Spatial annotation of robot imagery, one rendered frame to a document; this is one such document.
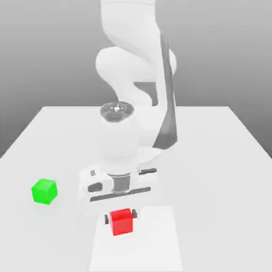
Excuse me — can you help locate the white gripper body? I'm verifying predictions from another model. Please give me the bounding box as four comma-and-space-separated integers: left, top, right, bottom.
79, 185, 160, 218

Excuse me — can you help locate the small red cube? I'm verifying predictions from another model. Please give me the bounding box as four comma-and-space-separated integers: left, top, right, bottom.
109, 208, 134, 236

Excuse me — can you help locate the small green cube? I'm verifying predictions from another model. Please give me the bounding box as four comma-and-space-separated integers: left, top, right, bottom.
31, 178, 58, 205

